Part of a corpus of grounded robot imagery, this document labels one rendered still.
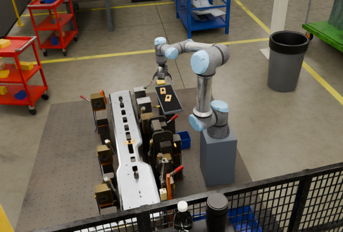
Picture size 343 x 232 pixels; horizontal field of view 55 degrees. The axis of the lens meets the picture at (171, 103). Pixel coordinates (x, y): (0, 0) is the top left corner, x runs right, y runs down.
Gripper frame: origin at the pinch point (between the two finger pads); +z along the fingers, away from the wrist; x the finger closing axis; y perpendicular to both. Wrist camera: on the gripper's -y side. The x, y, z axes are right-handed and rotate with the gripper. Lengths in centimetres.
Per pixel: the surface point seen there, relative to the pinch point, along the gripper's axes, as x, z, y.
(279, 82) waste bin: -136, 115, 199
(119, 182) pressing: 23, 30, -62
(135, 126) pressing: 21.6, 29.7, -6.9
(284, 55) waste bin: -137, 73, 196
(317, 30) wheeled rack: -229, 102, 349
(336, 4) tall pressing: -260, 66, 375
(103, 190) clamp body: 29, 25, -72
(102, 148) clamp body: 39, 25, -36
